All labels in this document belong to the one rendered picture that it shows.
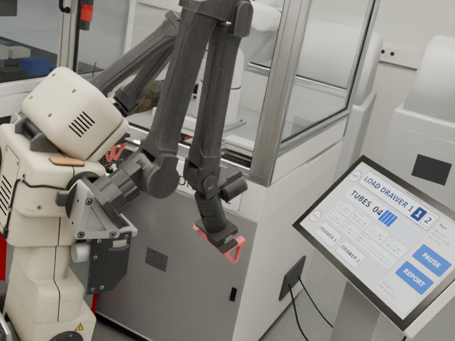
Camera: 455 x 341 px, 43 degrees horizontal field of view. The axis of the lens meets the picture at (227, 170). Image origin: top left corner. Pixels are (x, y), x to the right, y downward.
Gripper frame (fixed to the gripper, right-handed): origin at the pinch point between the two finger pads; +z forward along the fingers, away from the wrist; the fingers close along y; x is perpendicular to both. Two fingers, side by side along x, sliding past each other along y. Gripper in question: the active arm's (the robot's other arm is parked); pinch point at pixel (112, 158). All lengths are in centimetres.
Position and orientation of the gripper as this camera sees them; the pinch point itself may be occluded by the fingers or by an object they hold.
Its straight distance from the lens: 207.6
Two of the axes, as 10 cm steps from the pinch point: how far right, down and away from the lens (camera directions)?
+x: 8.6, 3.0, -4.2
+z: -1.5, 9.2, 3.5
